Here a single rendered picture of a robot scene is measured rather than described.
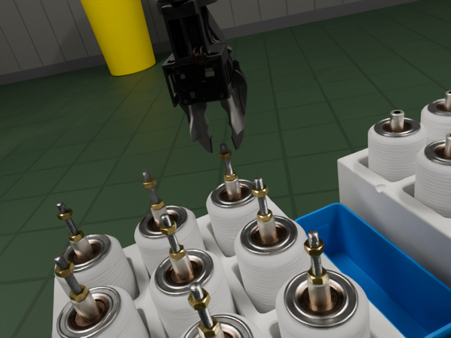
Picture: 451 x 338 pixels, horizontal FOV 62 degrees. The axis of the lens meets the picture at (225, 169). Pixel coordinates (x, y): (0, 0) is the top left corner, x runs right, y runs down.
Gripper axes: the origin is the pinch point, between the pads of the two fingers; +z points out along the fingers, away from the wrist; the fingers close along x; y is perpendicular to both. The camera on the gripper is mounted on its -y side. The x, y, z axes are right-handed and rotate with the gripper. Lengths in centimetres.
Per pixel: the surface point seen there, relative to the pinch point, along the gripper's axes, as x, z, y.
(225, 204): -1.0, 9.0, 3.7
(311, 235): 10.7, 0.4, 21.9
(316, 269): 10.8, 4.7, 22.0
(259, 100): -3, 34, -106
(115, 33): -93, 7, -191
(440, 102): 37.9, 9.0, -21.6
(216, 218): -2.8, 10.7, 4.5
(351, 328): 13.3, 9.6, 25.1
